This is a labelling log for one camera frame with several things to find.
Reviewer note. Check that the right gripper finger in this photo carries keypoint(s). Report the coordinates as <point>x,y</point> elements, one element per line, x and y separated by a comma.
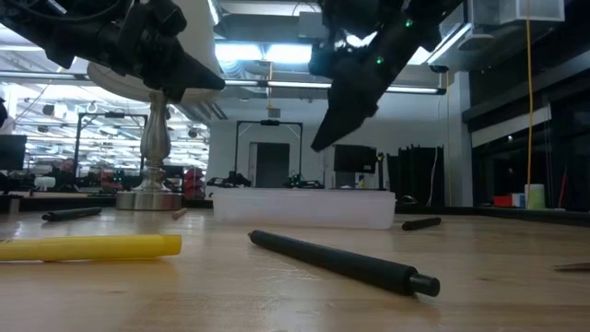
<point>352,101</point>

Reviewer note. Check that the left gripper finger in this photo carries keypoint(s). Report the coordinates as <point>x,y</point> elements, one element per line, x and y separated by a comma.
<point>189,78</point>

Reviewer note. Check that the clear supply box pink lid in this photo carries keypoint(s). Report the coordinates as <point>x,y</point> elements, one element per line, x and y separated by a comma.
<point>304,209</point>

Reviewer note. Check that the natural wood pencil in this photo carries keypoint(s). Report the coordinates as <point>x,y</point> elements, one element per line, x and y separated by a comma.
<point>180,213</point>

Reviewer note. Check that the black pen with white print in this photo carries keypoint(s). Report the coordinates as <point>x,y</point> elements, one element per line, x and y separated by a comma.
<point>420,224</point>
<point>341,263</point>

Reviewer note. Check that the yellow highlighter marker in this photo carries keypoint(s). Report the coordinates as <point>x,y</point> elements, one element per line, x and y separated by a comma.
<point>92,247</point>

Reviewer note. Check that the black background robot arm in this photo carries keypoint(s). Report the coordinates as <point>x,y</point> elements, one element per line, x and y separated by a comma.
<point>304,183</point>
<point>232,180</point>

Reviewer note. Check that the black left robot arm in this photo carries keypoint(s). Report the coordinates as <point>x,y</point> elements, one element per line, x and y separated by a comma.
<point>46,23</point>

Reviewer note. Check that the red box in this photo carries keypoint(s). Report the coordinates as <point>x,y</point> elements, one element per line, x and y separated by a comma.
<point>502,201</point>

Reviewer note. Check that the blue box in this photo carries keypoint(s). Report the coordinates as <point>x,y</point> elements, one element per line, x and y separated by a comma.
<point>518,201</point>

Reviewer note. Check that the white shade silver table lamp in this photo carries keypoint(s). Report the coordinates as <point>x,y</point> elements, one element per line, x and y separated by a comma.
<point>154,138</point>

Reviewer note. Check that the black curtain panel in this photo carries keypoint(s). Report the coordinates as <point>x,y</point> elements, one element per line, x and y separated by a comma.
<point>415,177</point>

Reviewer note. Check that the red stacked bins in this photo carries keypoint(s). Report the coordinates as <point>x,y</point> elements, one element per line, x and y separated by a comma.
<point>193,184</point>

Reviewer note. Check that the red device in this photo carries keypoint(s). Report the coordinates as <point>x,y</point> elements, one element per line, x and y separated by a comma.
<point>110,182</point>

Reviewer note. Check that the black computer monitor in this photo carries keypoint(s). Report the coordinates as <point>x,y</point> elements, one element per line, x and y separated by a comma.
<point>11,152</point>

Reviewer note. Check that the green white container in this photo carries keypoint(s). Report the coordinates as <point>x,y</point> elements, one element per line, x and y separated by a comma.
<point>534,198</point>

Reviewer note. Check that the black wall screen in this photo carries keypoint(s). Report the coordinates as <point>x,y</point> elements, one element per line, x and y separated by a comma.
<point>355,159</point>

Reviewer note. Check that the black post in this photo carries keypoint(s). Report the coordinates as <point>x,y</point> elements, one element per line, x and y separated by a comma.
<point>381,173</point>

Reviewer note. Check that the black gantry frame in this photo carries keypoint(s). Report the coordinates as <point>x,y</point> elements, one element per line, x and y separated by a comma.
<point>269,122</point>

